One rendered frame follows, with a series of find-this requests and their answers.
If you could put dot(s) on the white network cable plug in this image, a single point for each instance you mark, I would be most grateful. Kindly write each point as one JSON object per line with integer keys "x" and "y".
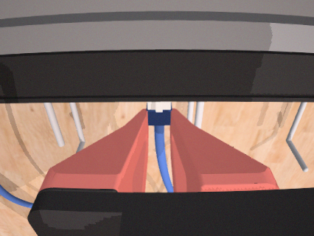
{"x": 159, "y": 113}

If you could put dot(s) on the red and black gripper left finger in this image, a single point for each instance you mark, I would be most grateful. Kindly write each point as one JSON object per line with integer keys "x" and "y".
{"x": 117, "y": 161}

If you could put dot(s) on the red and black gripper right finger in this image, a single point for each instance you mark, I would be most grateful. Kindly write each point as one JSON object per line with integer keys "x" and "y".
{"x": 210, "y": 164}

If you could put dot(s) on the blue patch cord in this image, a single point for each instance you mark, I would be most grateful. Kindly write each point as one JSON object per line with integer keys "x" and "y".
{"x": 161, "y": 159}

